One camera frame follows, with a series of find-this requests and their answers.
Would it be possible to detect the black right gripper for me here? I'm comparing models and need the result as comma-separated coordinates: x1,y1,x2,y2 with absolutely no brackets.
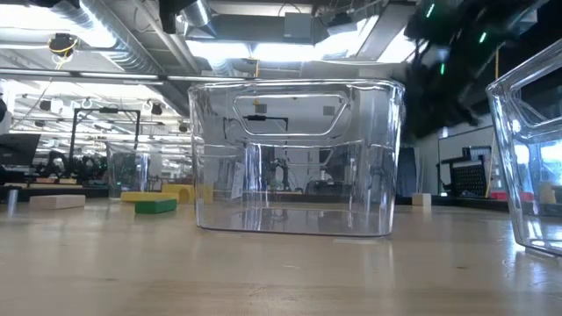
406,69,482,138

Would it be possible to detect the yellow arch block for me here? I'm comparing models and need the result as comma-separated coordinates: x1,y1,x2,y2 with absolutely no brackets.
161,183,215,205

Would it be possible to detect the green rectangular block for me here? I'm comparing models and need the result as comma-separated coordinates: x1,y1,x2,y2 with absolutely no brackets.
133,198,178,215

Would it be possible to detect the yellow square block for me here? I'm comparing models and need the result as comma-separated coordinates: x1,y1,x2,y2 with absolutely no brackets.
120,190,180,204

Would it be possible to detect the black pegboard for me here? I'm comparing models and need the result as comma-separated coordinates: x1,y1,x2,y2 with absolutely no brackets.
450,147,489,198

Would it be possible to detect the clear plastic bin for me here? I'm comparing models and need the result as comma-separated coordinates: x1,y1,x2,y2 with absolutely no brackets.
187,78,406,238
106,142,151,201
485,39,562,258

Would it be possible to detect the red plastic object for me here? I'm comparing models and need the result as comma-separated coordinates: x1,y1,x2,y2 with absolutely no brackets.
490,190,535,203

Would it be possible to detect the yellow cylinder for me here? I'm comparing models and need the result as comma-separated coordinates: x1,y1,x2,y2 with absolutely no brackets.
538,182,555,205

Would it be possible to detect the grey ceiling box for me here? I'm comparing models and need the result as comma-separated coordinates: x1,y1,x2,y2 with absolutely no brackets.
283,11,315,41

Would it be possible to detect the flat natural wooden block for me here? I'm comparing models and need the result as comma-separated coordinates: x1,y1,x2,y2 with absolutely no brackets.
28,194,87,211

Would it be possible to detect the black monitor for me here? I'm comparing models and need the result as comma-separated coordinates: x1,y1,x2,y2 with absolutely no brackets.
0,133,41,167

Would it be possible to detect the silver ventilation duct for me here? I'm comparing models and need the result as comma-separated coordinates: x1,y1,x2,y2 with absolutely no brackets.
78,0,207,116

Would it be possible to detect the black background rig frame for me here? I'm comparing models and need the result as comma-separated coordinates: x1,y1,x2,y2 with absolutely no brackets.
68,107,141,164

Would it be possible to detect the ceiling cable reel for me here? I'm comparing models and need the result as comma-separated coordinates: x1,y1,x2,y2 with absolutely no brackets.
47,32,79,59

